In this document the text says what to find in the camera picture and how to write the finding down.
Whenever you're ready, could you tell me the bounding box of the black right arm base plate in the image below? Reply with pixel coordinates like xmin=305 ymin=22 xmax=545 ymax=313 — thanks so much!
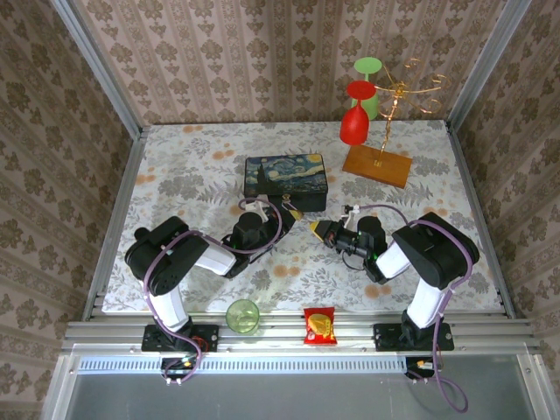
xmin=373 ymin=322 xmax=455 ymax=352

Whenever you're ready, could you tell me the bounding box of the red snack packet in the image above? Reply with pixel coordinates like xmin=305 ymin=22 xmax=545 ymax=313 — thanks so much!
xmin=303 ymin=306 xmax=339 ymax=347

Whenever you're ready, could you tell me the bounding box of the red plastic wine glass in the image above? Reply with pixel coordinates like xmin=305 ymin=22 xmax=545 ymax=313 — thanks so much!
xmin=339 ymin=80 xmax=377 ymax=146

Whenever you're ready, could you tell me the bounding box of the aluminium frame corner post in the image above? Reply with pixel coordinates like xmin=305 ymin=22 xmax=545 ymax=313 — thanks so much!
xmin=50 ymin=0 xmax=146 ymax=141
xmin=445 ymin=0 xmax=533 ymax=132

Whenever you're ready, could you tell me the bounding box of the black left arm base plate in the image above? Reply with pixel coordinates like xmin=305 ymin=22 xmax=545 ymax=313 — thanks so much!
xmin=142 ymin=322 xmax=221 ymax=353

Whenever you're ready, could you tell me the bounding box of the starry night tin box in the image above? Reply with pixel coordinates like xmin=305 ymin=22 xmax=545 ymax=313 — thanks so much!
xmin=243 ymin=153 xmax=327 ymax=214

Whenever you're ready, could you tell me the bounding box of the aluminium frame front rail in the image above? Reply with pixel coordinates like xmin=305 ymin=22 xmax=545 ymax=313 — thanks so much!
xmin=60 ymin=311 xmax=542 ymax=356

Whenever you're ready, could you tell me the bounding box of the thin black wire loop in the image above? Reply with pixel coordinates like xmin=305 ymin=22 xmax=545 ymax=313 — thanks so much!
xmin=341 ymin=249 xmax=365 ymax=271

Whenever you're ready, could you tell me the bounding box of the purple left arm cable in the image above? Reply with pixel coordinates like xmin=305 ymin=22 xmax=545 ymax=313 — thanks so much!
xmin=143 ymin=196 xmax=284 ymax=386

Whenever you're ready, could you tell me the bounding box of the white slotted cable duct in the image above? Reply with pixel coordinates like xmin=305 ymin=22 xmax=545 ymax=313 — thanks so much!
xmin=76 ymin=355 xmax=409 ymax=375

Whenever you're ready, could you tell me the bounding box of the floral tablecloth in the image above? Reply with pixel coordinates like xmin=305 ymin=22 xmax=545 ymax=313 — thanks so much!
xmin=101 ymin=120 xmax=504 ymax=314

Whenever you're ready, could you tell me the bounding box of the clear green plastic cup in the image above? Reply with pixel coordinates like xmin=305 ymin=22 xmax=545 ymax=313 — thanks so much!
xmin=225 ymin=298 xmax=262 ymax=337

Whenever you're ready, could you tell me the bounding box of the green plastic wine glass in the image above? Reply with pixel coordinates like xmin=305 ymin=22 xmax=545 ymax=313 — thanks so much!
xmin=352 ymin=56 xmax=384 ymax=122

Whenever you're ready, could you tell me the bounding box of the gold wire rack wooden base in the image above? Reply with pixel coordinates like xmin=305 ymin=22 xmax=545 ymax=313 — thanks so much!
xmin=342 ymin=56 xmax=454 ymax=190

